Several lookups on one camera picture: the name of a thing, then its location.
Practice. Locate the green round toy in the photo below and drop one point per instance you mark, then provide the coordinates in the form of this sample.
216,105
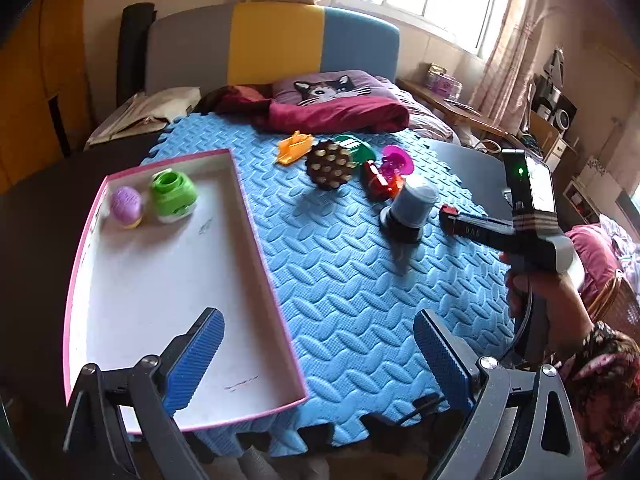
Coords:
172,195

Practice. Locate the red toy bottle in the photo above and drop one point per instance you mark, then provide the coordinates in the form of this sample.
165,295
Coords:
380,184

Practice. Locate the orange plastic toy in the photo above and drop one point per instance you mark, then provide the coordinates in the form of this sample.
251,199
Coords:
294,147

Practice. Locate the dark brown pumpkin ornament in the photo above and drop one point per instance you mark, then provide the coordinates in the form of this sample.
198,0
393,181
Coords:
329,165

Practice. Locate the purple egg toy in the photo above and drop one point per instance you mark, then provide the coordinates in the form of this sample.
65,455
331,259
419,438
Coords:
126,205

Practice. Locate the black and silver speaker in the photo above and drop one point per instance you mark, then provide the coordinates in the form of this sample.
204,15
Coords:
555,105

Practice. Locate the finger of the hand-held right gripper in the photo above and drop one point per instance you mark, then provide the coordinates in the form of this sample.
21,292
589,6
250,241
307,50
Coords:
472,229

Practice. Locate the maroon blanket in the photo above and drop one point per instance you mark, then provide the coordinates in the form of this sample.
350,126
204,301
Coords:
340,115

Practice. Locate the pink cushion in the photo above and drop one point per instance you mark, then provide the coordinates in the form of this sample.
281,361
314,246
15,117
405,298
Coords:
592,260

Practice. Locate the blue foam puzzle mat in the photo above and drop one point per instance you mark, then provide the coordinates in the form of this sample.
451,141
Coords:
340,270

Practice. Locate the purple storage box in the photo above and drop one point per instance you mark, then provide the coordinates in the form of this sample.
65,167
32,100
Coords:
444,82

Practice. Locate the magenta plastic toy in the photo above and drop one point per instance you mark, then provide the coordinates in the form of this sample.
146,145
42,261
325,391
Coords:
396,157

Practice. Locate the grey cup with black base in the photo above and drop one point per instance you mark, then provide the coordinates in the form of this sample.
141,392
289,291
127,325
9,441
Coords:
412,205

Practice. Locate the white tray with pink rim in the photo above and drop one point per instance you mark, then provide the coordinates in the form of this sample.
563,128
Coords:
165,300

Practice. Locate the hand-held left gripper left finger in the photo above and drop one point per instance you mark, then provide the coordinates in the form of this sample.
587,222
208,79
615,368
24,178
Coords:
196,360

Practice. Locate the black rolled mat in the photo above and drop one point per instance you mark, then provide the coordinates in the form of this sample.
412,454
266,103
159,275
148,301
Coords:
134,50

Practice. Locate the wooden side desk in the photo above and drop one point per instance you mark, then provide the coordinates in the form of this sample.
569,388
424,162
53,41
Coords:
450,107

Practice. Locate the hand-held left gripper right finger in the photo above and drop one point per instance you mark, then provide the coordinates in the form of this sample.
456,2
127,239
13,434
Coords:
444,360

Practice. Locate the pink patterned long curtain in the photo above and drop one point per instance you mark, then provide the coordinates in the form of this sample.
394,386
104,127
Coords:
510,45

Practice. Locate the purple cat pillow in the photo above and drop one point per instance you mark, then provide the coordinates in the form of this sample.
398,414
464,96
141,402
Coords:
330,87

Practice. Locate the orange wooden wardrobe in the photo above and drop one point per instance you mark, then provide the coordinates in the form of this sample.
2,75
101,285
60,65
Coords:
35,85

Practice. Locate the person's right forearm floral sleeve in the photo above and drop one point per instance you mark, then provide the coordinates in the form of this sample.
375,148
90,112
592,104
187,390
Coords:
605,390

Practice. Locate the beige cloth bag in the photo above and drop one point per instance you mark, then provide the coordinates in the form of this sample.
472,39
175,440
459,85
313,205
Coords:
145,110

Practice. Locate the grey yellow blue headboard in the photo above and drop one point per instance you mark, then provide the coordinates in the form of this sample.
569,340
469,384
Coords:
270,45

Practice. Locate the green disc toy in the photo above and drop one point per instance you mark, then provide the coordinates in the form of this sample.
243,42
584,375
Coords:
362,149

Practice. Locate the person's right hand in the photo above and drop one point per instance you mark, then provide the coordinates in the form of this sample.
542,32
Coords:
565,315

